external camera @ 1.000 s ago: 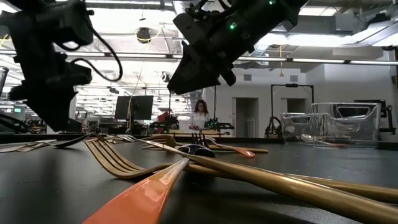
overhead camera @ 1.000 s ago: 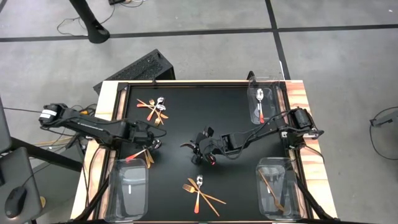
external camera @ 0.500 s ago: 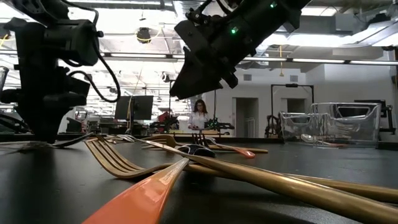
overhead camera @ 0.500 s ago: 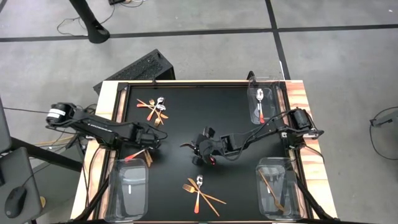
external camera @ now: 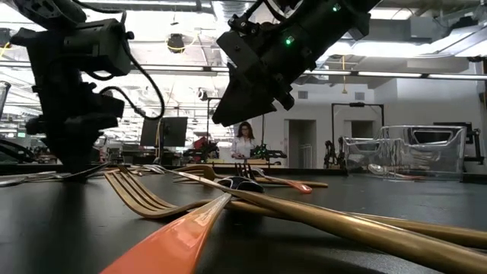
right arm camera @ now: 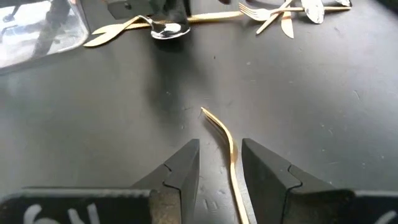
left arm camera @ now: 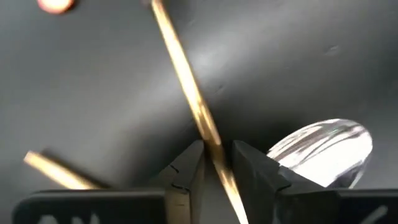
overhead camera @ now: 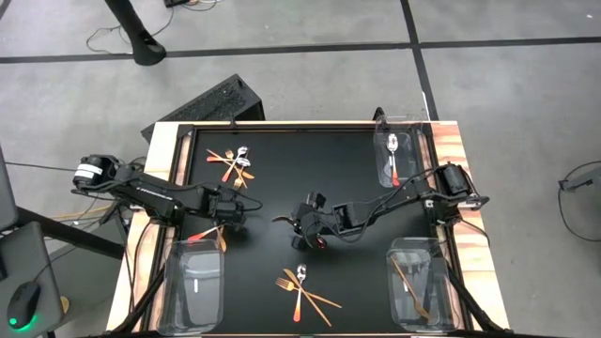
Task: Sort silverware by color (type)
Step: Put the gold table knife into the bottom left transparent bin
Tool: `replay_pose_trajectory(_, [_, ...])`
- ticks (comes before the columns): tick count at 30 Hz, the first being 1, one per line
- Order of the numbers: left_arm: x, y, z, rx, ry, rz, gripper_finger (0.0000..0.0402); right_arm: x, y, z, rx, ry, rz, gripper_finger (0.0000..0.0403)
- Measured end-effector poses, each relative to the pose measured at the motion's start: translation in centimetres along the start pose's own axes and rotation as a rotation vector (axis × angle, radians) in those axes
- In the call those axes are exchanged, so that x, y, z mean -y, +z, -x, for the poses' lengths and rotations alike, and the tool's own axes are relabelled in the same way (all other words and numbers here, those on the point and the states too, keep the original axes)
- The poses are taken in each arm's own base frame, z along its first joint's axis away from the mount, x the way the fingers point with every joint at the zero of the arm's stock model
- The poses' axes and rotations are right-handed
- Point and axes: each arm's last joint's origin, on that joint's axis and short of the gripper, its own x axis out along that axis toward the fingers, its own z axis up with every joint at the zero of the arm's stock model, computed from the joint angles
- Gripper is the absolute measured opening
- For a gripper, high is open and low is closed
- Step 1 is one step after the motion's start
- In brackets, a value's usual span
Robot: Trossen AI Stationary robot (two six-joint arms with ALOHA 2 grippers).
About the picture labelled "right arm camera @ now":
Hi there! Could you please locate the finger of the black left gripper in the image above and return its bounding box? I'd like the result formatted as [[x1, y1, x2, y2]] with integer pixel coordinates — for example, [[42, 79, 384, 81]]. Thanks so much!
[[155, 0, 174, 23], [173, 0, 191, 23]]

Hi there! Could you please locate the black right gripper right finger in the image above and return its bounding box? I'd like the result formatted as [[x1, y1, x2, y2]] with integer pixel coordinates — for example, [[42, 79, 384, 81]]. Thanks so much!
[[241, 138, 355, 224]]

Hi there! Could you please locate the clear plastic bin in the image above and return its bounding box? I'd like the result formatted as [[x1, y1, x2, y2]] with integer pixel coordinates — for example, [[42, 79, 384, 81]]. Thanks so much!
[[0, 0, 90, 68]]

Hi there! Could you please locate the silver spoon gold handle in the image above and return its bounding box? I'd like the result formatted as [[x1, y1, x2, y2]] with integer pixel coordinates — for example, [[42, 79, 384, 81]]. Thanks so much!
[[91, 11, 244, 35]]

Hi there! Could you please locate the black frame post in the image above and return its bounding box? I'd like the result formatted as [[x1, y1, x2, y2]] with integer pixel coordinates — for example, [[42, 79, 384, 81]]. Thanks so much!
[[30, 0, 72, 60]]

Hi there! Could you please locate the gold knife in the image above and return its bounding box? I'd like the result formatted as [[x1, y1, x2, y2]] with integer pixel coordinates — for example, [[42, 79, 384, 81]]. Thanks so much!
[[83, 16, 141, 48], [280, 11, 295, 40]]

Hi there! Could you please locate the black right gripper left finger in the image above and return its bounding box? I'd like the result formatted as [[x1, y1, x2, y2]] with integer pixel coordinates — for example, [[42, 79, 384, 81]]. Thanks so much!
[[132, 139, 200, 224]]

